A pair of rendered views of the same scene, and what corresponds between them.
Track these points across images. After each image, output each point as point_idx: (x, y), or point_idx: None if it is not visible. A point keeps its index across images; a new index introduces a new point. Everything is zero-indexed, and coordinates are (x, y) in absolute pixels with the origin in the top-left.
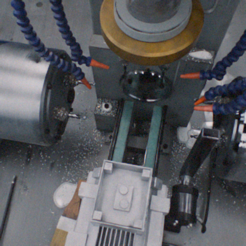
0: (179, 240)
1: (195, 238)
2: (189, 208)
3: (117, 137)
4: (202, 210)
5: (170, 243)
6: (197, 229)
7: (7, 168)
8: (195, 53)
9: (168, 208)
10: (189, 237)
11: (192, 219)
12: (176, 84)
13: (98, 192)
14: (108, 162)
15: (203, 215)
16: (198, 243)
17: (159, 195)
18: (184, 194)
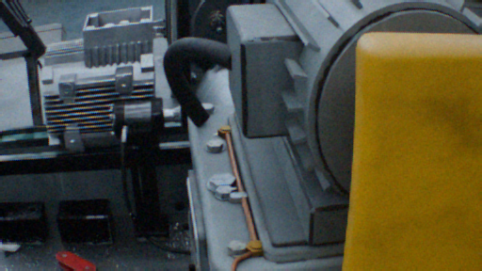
0: (124, 244)
1: (134, 257)
2: (130, 105)
3: None
4: (183, 261)
5: (118, 236)
6: (149, 258)
7: (172, 106)
8: None
9: (119, 74)
10: (133, 252)
11: (117, 109)
12: None
13: (116, 13)
14: (150, 7)
15: (174, 263)
16: (128, 261)
17: (137, 81)
18: (148, 100)
